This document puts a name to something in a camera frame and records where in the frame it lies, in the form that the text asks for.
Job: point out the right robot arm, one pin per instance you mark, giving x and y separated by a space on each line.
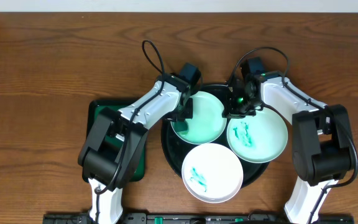
323 152

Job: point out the light green plate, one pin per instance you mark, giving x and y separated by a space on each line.
258 139
207 123

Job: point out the dark green sponge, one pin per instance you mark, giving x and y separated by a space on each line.
180 127

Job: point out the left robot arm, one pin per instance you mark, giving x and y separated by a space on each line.
108 176

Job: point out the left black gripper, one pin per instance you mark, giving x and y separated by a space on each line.
183 114

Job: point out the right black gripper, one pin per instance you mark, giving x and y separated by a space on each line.
229 110

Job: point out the rectangular green tray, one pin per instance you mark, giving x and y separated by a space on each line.
99 107

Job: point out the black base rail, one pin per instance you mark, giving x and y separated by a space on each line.
142 218

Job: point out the white plate front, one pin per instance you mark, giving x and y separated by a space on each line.
212 173

